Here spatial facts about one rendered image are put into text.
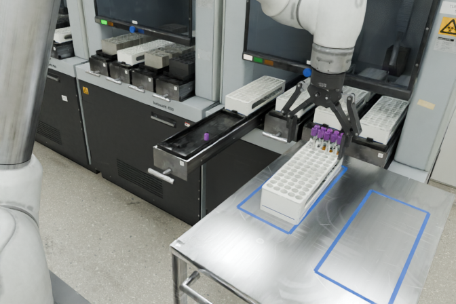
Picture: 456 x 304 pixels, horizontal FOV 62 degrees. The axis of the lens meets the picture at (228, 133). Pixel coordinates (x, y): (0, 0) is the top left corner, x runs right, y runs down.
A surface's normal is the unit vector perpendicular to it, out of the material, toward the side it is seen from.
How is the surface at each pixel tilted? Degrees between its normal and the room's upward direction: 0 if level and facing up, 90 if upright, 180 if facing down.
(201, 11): 90
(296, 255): 0
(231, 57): 90
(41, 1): 95
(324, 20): 91
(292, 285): 0
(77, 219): 0
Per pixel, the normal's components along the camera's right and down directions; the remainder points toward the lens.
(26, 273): 0.92, 0.04
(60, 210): 0.04, -0.88
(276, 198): -0.56, 0.37
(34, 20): 0.61, 0.45
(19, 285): 0.81, 0.15
